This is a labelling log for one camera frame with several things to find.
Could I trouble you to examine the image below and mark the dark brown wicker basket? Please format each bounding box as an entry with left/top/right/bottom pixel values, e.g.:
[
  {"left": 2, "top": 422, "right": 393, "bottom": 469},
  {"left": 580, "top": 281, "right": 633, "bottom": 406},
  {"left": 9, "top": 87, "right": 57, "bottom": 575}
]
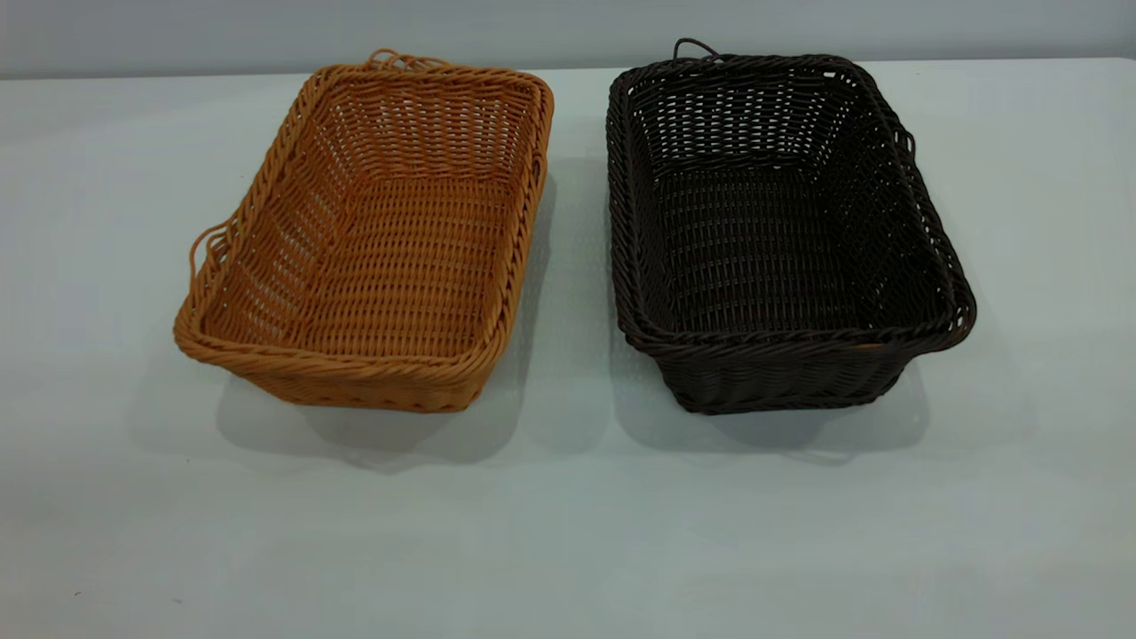
[{"left": 606, "top": 38, "right": 977, "bottom": 416}]

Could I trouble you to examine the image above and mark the light brown wicker basket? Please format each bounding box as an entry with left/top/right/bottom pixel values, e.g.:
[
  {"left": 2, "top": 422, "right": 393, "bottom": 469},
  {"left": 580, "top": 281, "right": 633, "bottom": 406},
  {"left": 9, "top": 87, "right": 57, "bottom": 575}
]
[{"left": 173, "top": 49, "right": 556, "bottom": 414}]

